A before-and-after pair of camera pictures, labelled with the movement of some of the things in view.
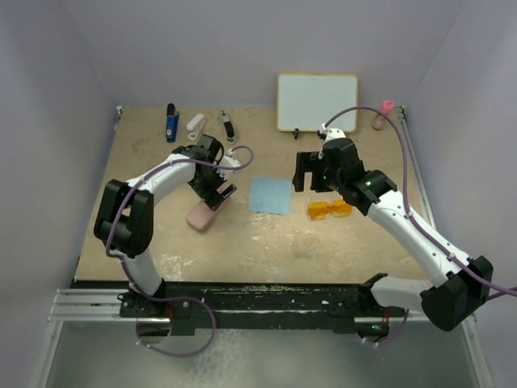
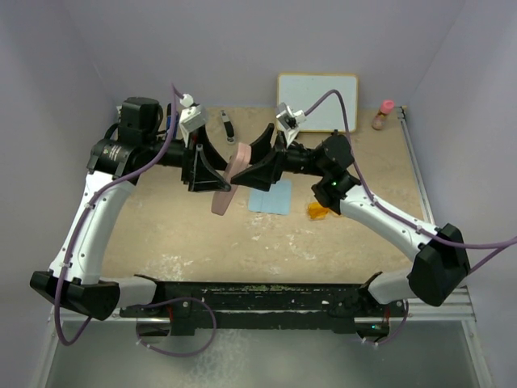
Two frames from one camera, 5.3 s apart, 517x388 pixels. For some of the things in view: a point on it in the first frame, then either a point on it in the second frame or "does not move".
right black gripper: (304, 164) to (261, 175)
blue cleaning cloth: (270, 195) does not move
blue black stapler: (171, 123) does not move
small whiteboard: (306, 101) does not move
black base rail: (187, 307) does not move
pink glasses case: (199, 217) to (224, 197)
